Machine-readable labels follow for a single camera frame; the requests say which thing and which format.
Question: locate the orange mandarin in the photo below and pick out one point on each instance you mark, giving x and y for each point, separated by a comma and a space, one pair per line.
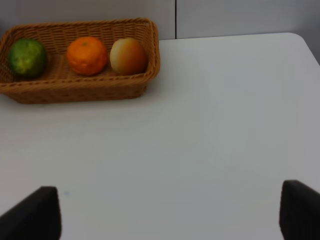
87, 55

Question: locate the green lime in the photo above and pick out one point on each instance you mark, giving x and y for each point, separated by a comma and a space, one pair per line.
27, 58

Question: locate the tan wicker basket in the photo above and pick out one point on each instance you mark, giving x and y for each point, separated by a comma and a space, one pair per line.
59, 83

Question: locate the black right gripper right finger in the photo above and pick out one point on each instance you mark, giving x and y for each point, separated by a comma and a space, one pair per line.
299, 214

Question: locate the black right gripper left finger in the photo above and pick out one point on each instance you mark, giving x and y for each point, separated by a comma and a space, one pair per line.
36, 217

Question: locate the red yellow peach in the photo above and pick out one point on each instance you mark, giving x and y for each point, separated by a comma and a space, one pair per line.
128, 57

